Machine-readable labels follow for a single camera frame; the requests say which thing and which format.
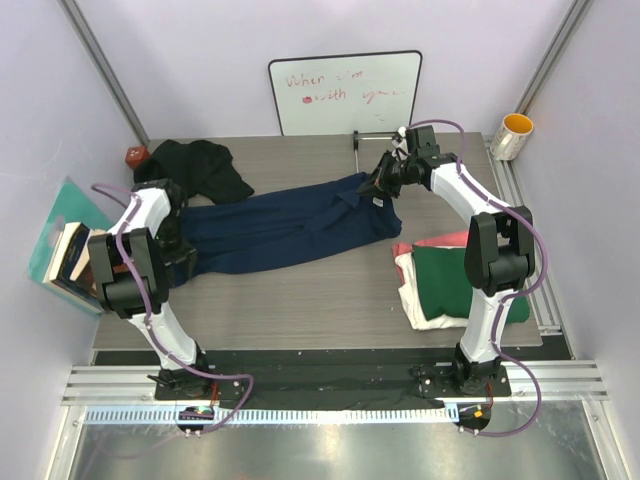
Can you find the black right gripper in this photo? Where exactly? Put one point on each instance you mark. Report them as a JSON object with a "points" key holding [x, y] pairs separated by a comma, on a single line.
{"points": [[371, 188]]}

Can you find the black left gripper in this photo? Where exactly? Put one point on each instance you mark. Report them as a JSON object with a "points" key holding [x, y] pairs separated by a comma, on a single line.
{"points": [[185, 255]]}

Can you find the navy blue t shirt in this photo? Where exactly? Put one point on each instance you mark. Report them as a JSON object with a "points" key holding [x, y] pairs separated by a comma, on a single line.
{"points": [[285, 228]]}

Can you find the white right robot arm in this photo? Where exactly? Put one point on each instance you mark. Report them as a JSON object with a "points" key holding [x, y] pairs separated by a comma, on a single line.
{"points": [[492, 224]]}

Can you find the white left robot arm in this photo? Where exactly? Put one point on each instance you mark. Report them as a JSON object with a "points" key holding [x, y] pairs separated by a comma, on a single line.
{"points": [[132, 267]]}

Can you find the black t shirt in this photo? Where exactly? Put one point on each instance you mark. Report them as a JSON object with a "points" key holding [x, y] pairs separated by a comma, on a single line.
{"points": [[198, 168]]}

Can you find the small whiteboard with red writing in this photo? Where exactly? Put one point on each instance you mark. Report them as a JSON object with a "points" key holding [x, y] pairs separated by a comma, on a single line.
{"points": [[343, 94]]}

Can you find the brown cover paperback book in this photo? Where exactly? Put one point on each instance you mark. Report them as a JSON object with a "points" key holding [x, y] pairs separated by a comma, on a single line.
{"points": [[81, 276]]}

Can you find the folded pink t shirt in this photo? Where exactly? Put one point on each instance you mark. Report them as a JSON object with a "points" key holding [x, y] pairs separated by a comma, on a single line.
{"points": [[450, 240]]}

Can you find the small red cube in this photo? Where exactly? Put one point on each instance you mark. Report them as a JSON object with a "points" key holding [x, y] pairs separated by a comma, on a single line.
{"points": [[136, 156]]}

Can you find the folded white t shirt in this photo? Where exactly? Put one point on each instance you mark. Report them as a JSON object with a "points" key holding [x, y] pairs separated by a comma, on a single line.
{"points": [[410, 300]]}

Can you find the teal plastic folder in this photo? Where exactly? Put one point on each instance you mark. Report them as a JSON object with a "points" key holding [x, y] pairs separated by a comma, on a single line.
{"points": [[70, 205]]}

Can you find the folded green t shirt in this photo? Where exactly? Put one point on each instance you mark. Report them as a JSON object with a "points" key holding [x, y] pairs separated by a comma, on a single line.
{"points": [[443, 286]]}

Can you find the dark blue paperback book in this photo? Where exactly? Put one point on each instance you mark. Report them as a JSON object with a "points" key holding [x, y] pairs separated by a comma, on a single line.
{"points": [[66, 252]]}

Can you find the white mug yellow inside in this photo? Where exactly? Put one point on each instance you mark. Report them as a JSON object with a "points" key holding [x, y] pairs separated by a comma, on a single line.
{"points": [[511, 137]]}

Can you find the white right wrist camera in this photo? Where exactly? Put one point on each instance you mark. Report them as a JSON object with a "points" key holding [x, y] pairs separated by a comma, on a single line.
{"points": [[400, 144]]}

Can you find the black wire stand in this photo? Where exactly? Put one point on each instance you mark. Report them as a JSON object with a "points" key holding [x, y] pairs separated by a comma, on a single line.
{"points": [[358, 139]]}

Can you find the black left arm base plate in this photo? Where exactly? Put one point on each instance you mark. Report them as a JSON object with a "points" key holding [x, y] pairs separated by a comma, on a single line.
{"points": [[210, 387]]}

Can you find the white perforated cable tray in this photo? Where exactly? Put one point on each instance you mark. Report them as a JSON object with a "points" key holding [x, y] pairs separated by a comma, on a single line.
{"points": [[193, 416]]}

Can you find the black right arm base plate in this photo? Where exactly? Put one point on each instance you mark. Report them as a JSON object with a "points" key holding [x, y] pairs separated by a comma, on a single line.
{"points": [[443, 380]]}

